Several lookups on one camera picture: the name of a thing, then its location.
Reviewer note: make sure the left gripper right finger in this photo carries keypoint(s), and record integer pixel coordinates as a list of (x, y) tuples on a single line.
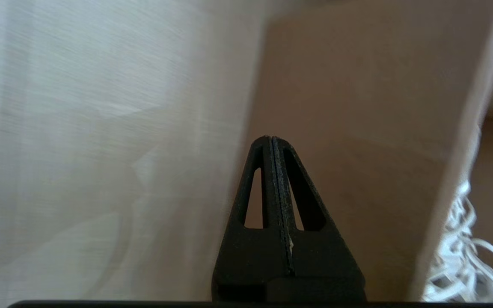
[(323, 265)]

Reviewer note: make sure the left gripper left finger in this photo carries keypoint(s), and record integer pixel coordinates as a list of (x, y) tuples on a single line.
[(250, 256)]

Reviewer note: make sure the white lace-up sneaker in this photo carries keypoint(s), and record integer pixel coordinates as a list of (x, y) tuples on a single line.
[(456, 265)]

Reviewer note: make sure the brown cardboard shoe box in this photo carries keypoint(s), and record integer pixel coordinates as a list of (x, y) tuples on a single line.
[(357, 128)]

